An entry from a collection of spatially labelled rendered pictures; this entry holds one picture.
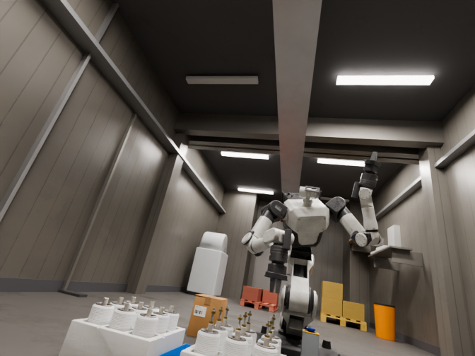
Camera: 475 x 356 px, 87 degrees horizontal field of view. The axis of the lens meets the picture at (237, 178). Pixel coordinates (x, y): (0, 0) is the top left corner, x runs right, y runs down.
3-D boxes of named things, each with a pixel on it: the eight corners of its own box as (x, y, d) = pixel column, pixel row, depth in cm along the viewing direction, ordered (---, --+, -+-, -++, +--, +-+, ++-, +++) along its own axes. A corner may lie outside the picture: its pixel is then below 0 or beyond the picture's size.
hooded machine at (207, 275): (196, 293, 662) (209, 234, 721) (220, 298, 646) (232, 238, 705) (185, 293, 589) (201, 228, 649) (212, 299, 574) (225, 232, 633)
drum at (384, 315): (401, 342, 433) (398, 306, 455) (377, 337, 442) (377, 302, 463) (392, 339, 466) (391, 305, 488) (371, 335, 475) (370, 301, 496)
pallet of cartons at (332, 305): (321, 321, 547) (322, 280, 579) (315, 316, 675) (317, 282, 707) (372, 333, 521) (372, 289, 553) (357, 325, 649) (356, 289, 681)
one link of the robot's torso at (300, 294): (281, 314, 144) (287, 260, 185) (313, 321, 140) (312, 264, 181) (283, 294, 138) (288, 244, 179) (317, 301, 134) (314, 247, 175)
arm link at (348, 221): (357, 253, 145) (334, 223, 160) (372, 251, 151) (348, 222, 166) (369, 241, 138) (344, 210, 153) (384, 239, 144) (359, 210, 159)
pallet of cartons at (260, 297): (248, 303, 662) (250, 286, 677) (278, 309, 642) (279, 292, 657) (239, 305, 556) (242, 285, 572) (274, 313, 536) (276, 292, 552)
